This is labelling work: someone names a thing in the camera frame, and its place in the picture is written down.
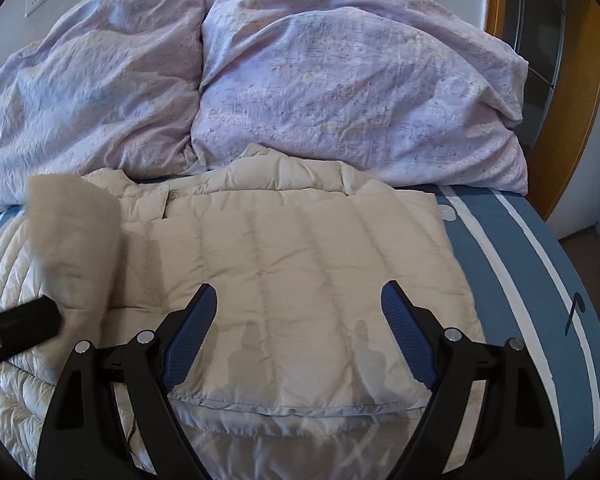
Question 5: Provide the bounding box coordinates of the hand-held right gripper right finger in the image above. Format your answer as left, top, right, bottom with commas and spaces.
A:
380, 280, 567, 480

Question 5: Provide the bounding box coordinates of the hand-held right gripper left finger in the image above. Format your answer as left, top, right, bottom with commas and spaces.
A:
34, 283, 217, 480

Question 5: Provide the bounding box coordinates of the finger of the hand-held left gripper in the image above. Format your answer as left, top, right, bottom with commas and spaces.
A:
0, 295, 62, 377

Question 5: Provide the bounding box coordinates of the beige down jacket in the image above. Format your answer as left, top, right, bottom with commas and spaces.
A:
0, 142, 487, 480

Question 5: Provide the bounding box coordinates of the blue white-striped bed sheet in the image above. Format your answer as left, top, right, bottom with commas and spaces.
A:
0, 180, 600, 480

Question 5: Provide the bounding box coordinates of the lilac patterned duvet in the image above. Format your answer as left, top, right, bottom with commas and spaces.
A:
189, 0, 531, 197

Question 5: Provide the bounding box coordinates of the pale lilac pillow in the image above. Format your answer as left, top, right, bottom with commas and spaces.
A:
0, 0, 212, 215

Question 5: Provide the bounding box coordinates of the wooden cabinet with glass door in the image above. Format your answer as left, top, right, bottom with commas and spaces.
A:
484, 0, 600, 241

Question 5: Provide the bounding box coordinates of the dark glass door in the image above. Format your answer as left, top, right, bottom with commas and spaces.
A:
502, 0, 567, 88

